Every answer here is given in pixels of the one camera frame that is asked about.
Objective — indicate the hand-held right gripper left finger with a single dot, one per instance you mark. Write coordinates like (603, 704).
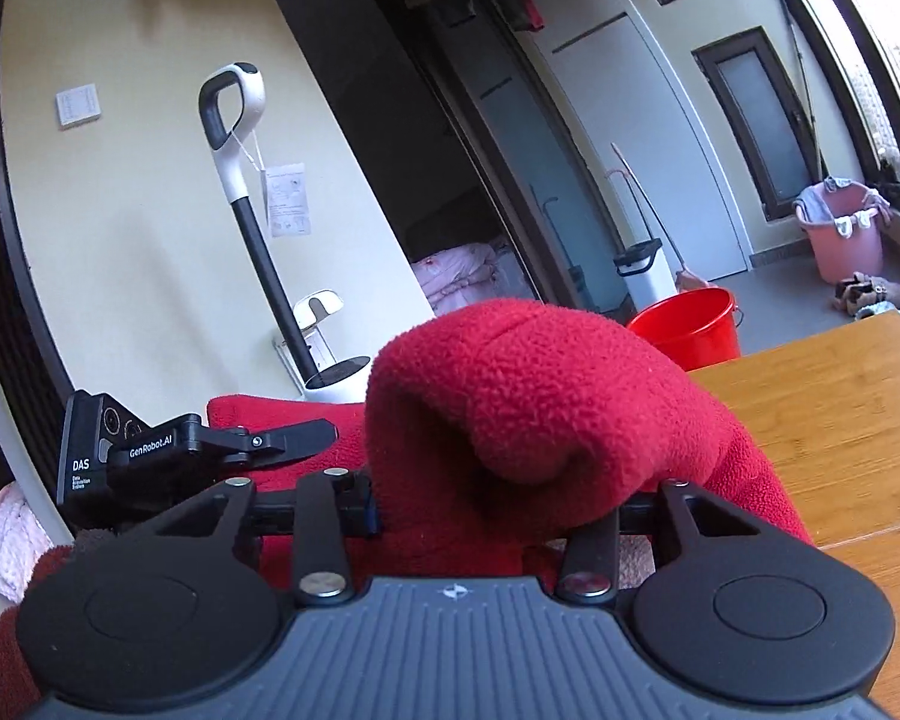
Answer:
(373, 511)

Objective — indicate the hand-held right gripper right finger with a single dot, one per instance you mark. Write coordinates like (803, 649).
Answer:
(596, 547)

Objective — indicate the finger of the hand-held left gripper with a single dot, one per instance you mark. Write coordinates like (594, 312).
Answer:
(285, 441)

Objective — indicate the red fleece hooded onesie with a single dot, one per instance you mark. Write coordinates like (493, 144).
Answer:
(532, 405)

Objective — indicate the white vacuum dock stand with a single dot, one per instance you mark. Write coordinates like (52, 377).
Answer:
(319, 307)

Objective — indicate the white stick vacuum cleaner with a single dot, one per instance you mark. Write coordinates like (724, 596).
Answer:
(251, 232)

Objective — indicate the red plastic bucket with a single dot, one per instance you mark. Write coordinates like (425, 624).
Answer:
(690, 330)

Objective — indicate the pink bedding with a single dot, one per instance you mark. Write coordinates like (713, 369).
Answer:
(457, 274)

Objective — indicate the white paper tag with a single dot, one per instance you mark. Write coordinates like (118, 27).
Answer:
(285, 199)

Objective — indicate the white bin with black lid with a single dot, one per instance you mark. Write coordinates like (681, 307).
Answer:
(645, 270)

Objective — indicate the pink cane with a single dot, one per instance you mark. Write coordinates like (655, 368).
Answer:
(645, 202)

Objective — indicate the pair of brown slippers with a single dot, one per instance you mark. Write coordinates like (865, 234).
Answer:
(866, 292)

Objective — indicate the light blue cloth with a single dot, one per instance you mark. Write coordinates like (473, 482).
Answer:
(892, 315)

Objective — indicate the pink laundry basket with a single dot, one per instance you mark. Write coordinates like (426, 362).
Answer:
(844, 236)

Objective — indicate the white door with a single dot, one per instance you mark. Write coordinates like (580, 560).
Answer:
(660, 142)

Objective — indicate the tall dark framed frosted window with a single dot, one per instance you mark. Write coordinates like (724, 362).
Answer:
(765, 127)

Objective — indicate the long leaning pole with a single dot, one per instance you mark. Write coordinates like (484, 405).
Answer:
(806, 90)

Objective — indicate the white wall switch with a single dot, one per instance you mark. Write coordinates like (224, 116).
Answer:
(79, 106)

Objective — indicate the black sliding door frame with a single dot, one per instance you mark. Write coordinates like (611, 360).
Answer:
(390, 75)

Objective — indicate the black window frame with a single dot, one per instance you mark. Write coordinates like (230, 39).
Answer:
(817, 30)

